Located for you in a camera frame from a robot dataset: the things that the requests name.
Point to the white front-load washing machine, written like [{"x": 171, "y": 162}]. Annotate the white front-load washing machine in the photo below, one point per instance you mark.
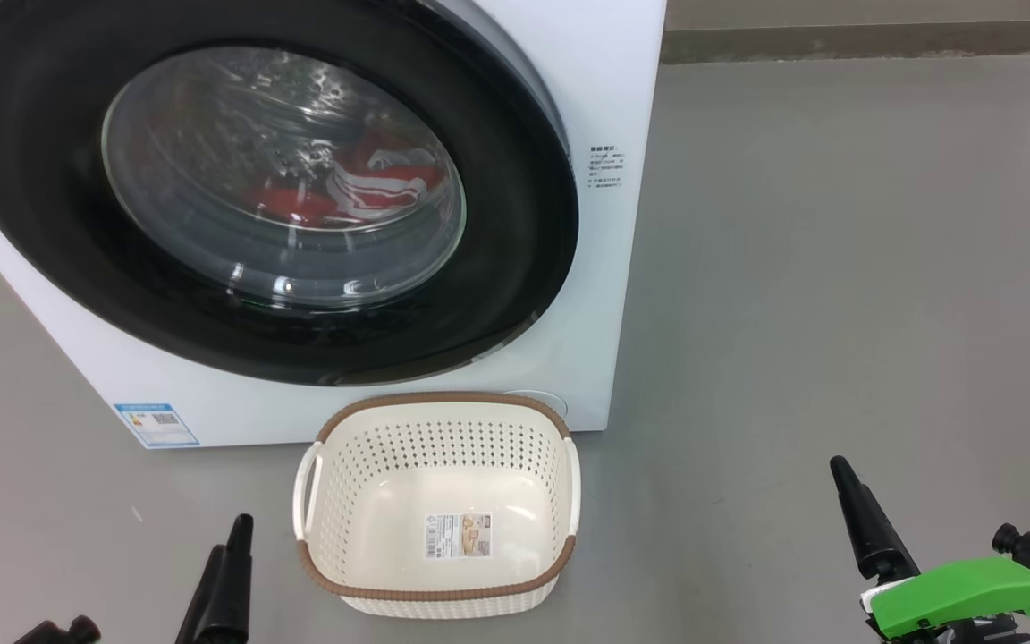
[{"x": 586, "y": 295}]

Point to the round drain filter cover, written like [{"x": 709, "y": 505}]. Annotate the round drain filter cover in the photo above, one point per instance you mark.
[{"x": 546, "y": 401}]

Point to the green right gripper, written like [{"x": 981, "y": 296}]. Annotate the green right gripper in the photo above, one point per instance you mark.
[{"x": 962, "y": 590}]

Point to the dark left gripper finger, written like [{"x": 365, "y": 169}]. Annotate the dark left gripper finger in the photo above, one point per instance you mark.
[{"x": 227, "y": 590}]

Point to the black round glass washer door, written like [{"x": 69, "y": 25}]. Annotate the black round glass washer door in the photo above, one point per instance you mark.
[{"x": 50, "y": 206}]

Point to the printed instruction label sticker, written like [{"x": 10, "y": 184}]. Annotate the printed instruction label sticker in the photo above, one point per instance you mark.
[{"x": 459, "y": 535}]

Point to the blue energy label sticker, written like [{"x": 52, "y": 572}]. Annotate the blue energy label sticker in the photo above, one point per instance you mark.
[{"x": 157, "y": 426}]

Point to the cream perforated laundry basket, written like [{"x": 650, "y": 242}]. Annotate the cream perforated laundry basket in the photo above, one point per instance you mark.
[{"x": 443, "y": 474}]

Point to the red white basketball jersey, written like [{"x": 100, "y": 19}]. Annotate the red white basketball jersey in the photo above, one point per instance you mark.
[{"x": 372, "y": 188}]

